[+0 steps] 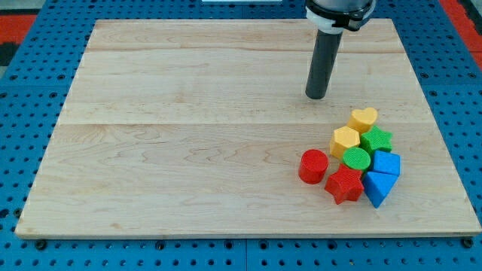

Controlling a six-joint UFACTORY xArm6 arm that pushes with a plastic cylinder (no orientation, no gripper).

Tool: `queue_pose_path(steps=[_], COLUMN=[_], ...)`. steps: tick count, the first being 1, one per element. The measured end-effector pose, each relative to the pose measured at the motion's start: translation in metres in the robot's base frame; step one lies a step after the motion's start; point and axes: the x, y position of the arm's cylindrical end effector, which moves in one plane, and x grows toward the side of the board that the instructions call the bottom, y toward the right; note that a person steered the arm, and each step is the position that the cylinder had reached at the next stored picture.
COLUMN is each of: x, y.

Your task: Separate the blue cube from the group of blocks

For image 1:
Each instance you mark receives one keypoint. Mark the blue cube block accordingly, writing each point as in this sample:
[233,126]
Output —
[386,162]

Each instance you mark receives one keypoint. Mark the wooden board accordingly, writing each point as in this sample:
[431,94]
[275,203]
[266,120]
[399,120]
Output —
[194,129]

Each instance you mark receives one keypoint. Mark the red cylinder block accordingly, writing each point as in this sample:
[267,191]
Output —
[313,166]

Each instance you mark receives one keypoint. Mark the yellow hexagon block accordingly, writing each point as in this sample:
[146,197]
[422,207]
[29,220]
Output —
[342,139]

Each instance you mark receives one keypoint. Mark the red star block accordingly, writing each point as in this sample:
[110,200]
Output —
[345,184]

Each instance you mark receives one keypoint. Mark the green cylinder block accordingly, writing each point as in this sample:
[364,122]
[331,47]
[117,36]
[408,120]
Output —
[356,158]

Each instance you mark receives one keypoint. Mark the yellow heart block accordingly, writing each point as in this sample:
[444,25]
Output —
[362,120]

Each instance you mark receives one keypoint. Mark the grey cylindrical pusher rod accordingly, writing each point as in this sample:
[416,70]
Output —
[324,55]

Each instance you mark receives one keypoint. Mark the green star block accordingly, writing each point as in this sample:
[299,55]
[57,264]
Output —
[376,139]

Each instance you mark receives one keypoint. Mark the blue triangle block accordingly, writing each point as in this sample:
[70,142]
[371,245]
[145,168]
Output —
[378,186]

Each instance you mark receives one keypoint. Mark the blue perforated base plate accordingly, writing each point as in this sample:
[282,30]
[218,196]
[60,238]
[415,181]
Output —
[35,85]

